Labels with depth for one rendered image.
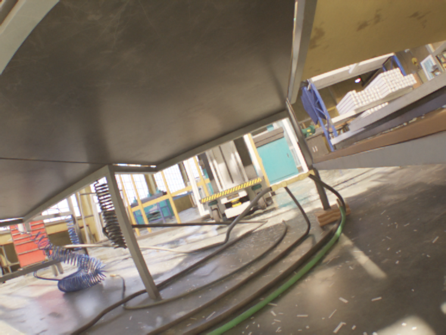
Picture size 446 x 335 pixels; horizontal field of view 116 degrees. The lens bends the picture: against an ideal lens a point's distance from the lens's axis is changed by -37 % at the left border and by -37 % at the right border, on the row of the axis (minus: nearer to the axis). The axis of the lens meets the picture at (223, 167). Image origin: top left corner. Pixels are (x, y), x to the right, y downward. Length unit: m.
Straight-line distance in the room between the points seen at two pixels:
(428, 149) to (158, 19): 0.38
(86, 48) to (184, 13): 0.15
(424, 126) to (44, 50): 0.48
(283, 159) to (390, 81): 3.11
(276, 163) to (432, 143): 4.77
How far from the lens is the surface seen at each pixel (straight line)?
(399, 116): 0.57
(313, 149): 4.81
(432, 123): 0.27
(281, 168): 4.97
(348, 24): 0.72
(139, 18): 0.33
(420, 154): 0.29
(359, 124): 0.58
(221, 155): 2.51
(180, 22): 0.36
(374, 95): 5.40
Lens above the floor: 0.31
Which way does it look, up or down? 6 degrees up
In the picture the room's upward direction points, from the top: 21 degrees counter-clockwise
